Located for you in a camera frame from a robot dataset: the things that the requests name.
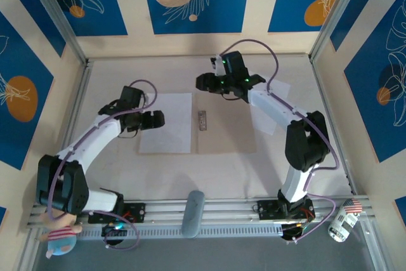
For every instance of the aluminium table side rail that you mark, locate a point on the aluminium table side rail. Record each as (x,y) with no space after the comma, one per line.
(318,77)
(76,109)

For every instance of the aluminium mounting rails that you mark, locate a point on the aluminium mounting rails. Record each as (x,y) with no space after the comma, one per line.
(222,212)

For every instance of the aluminium corner post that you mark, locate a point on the aluminium corner post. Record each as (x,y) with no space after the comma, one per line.
(336,14)
(54,14)

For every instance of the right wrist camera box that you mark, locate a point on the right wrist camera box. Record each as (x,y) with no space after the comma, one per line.
(218,64)

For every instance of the white toy with flag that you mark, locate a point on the white toy with flag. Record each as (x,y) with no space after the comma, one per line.
(344,223)

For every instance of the metal folder clip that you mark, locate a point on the metal folder clip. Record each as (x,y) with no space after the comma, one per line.
(202,121)

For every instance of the aluminium frame bar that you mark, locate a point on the aluminium frame bar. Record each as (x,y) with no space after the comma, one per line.
(27,252)
(380,260)

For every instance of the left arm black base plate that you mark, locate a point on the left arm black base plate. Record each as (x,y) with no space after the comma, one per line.
(139,212)

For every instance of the plush doll striped shirt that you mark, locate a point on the plush doll striped shirt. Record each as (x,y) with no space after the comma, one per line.
(60,242)

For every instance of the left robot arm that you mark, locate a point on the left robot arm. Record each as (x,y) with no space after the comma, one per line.
(92,144)

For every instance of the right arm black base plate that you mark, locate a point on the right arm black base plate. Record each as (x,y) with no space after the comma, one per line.
(268,210)

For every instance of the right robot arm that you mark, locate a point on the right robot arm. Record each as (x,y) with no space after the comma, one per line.
(304,144)

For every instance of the black electronics board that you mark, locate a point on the black electronics board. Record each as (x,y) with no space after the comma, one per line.
(293,231)
(112,231)

